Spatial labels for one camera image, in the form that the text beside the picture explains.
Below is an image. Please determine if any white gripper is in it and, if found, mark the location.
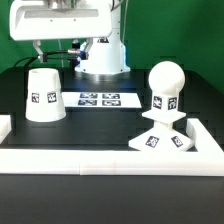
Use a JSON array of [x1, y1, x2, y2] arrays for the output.
[[9, 0, 112, 63]]

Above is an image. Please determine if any white lamp shade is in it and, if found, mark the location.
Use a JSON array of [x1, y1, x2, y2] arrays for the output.
[[25, 68, 66, 122]]

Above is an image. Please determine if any white lamp bulb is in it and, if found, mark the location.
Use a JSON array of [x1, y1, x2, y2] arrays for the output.
[[148, 61, 185, 112]]

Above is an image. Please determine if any white lamp base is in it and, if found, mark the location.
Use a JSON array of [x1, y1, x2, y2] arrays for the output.
[[128, 109, 194, 152]]

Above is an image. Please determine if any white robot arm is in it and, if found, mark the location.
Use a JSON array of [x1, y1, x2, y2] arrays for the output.
[[9, 0, 130, 81]]

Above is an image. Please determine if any white marker sheet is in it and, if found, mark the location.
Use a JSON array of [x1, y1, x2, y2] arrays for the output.
[[62, 92, 141, 108]]

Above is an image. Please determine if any white block at left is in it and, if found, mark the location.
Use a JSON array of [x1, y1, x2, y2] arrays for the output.
[[0, 115, 11, 144]]

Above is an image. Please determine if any white L-shaped fence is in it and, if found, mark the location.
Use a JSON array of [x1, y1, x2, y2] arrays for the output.
[[0, 118, 224, 176]]

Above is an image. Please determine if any grey thin cable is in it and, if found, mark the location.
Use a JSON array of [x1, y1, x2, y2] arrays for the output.
[[57, 39, 65, 69]]

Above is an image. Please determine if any black cable conduit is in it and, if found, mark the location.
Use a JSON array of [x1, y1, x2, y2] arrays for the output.
[[71, 39, 81, 50]]

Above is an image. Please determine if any black cable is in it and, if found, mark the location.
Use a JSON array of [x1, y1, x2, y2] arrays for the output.
[[13, 49, 81, 68]]

